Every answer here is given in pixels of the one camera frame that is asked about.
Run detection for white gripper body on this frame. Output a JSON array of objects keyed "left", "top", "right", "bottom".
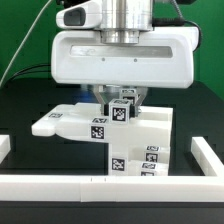
[{"left": 51, "top": 0, "right": 200, "bottom": 88}]

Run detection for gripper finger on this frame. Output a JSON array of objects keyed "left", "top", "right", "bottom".
[
  {"left": 95, "top": 85, "right": 108, "bottom": 114},
  {"left": 130, "top": 87, "right": 148, "bottom": 117}
]

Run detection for white tagged cube nut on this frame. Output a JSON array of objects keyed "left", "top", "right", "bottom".
[
  {"left": 120, "top": 88, "right": 138, "bottom": 104},
  {"left": 109, "top": 99, "right": 131, "bottom": 124}
]

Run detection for white chair back frame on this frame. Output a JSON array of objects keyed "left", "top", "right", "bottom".
[{"left": 32, "top": 103, "right": 173, "bottom": 147}]

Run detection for white chair seat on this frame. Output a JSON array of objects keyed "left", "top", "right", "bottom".
[{"left": 108, "top": 134, "right": 131, "bottom": 176}]

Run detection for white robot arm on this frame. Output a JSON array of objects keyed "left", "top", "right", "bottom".
[{"left": 51, "top": 0, "right": 201, "bottom": 115}]

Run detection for white block at left edge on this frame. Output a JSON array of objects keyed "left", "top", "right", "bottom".
[{"left": 0, "top": 135, "right": 11, "bottom": 164}]

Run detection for white U-shaped obstacle fence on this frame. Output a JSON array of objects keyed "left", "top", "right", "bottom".
[{"left": 0, "top": 137, "right": 224, "bottom": 202}]

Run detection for black cables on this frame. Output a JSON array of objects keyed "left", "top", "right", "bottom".
[{"left": 2, "top": 63, "right": 53, "bottom": 88}]

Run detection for grey cable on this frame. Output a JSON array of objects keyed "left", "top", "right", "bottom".
[{"left": 0, "top": 0, "right": 54, "bottom": 90}]

